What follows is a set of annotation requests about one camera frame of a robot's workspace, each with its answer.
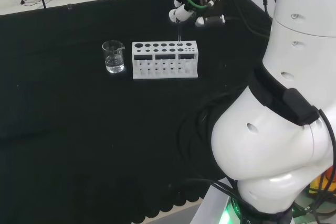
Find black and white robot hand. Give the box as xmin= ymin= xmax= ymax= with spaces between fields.
xmin=169 ymin=0 xmax=227 ymax=28

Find clear glass rod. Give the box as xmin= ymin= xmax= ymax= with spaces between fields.
xmin=176 ymin=20 xmax=183 ymax=46

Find white test tube rack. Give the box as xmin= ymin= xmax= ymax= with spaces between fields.
xmin=132 ymin=40 xmax=200 ymax=80

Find glass beaker with water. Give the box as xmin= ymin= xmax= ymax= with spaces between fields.
xmin=101 ymin=39 xmax=125 ymax=74

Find black bench cloth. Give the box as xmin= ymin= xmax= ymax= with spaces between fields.
xmin=0 ymin=0 xmax=274 ymax=224

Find yellow stop button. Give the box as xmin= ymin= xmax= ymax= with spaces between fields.
xmin=308 ymin=167 xmax=336 ymax=199

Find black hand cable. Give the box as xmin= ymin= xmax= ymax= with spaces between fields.
xmin=224 ymin=0 xmax=272 ymax=37

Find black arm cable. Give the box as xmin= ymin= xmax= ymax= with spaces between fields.
xmin=317 ymin=108 xmax=336 ymax=144

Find black base cables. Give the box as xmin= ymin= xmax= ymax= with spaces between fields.
xmin=183 ymin=177 xmax=244 ymax=201

